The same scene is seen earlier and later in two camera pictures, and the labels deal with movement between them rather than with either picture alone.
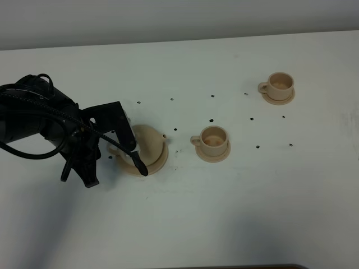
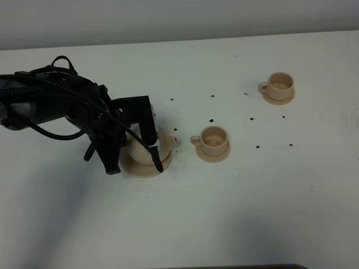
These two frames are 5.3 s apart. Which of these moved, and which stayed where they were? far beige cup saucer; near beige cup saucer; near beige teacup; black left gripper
Moved: black left gripper
Stayed: near beige cup saucer; near beige teacup; far beige cup saucer
